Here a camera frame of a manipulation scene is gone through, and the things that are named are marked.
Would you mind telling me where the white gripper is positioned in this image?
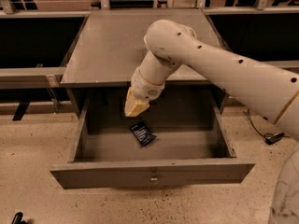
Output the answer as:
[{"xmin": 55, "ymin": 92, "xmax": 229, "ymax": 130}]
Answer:
[{"xmin": 124, "ymin": 68, "xmax": 164, "ymax": 117}]

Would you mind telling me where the metal drawer knob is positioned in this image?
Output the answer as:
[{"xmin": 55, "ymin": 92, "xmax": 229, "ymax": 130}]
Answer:
[{"xmin": 149, "ymin": 173, "xmax": 159, "ymax": 183}]

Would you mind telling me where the black cable with plug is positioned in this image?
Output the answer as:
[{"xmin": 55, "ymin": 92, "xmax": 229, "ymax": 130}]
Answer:
[{"xmin": 247, "ymin": 108, "xmax": 291, "ymax": 146}]

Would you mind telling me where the grey cabinet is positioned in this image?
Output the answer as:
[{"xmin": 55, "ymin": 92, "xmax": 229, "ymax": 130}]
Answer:
[{"xmin": 61, "ymin": 9, "xmax": 226, "ymax": 114}]

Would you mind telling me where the grey metal rail right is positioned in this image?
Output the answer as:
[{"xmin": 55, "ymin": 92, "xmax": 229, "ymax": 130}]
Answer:
[{"xmin": 267, "ymin": 61, "xmax": 299, "ymax": 69}]

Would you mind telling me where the grey metal rail left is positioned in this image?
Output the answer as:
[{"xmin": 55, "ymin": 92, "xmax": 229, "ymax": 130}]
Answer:
[{"xmin": 0, "ymin": 67, "xmax": 65, "ymax": 90}]

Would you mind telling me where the grey metal rail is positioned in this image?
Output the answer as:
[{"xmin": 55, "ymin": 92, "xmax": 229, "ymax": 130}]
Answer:
[
  {"xmin": 267, "ymin": 61, "xmax": 299, "ymax": 69},
  {"xmin": 0, "ymin": 67, "xmax": 65, "ymax": 90}
]

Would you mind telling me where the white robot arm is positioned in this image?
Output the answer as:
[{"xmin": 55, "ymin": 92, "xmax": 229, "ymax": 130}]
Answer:
[{"xmin": 124, "ymin": 20, "xmax": 299, "ymax": 141}]

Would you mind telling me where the grey open top drawer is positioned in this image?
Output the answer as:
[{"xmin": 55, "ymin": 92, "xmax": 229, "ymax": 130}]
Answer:
[{"xmin": 50, "ymin": 87, "xmax": 254, "ymax": 189}]

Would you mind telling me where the black object at floor corner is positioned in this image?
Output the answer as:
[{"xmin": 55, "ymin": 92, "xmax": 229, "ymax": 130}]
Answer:
[{"xmin": 11, "ymin": 212, "xmax": 27, "ymax": 224}]

